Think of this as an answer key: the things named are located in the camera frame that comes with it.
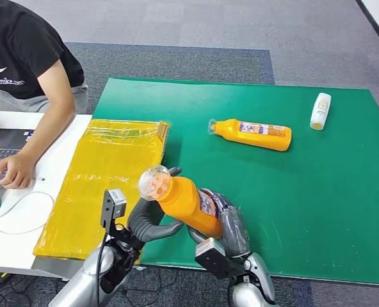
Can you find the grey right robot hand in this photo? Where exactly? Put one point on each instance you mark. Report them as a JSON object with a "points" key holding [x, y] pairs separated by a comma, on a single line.
{"points": [[236, 231]]}

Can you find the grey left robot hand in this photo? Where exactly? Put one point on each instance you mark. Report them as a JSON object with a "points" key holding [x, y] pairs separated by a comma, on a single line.
{"points": [[144, 222]]}

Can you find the orange bottle with clear cap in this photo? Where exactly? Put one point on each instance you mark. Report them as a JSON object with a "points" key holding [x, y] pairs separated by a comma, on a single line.
{"points": [[183, 201], [253, 135]]}

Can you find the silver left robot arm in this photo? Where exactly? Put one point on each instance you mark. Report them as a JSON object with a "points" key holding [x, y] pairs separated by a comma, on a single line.
{"points": [[80, 284]]}

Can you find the white plastic bottle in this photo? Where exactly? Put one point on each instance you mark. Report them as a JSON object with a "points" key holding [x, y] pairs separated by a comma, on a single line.
{"points": [[320, 111]]}

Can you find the green mat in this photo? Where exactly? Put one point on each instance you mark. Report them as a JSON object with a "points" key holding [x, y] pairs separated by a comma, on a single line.
{"points": [[288, 203]]}

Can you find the yellow wrapped cardboard box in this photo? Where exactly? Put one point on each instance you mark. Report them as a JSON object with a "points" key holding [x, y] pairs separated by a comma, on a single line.
{"points": [[90, 182]]}

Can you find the person's left hand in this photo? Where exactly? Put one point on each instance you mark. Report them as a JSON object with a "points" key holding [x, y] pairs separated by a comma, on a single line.
{"points": [[15, 169]]}

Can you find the black laptop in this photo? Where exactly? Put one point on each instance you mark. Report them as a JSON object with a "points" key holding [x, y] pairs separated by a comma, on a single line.
{"points": [[7, 142]]}

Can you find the person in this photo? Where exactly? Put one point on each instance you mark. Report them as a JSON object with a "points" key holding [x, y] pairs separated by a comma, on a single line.
{"points": [[23, 46]]}

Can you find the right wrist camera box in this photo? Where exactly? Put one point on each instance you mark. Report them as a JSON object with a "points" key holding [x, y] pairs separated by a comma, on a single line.
{"points": [[210, 254]]}

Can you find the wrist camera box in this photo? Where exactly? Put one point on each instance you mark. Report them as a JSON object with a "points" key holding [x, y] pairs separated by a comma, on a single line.
{"points": [[210, 254], [113, 207]]}

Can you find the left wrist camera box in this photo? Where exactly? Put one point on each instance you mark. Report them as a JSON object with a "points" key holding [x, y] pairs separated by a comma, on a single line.
{"points": [[113, 207]]}

